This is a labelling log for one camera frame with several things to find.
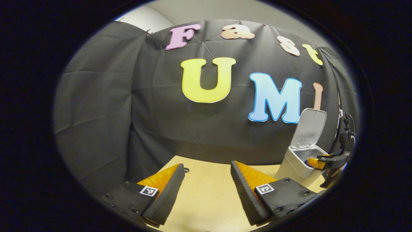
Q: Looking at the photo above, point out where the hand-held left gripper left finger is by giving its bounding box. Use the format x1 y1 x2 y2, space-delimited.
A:
99 163 185 228

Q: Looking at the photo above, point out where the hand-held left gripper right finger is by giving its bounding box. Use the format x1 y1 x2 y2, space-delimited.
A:
230 160 320 226

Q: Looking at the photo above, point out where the black backdrop cloth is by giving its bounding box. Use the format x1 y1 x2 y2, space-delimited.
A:
53 19 359 194

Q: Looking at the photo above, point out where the wooden desktop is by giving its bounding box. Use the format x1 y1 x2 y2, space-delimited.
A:
146 156 325 232

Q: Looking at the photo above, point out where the white desktop garbage bin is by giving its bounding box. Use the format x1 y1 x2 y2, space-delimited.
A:
283 109 329 179

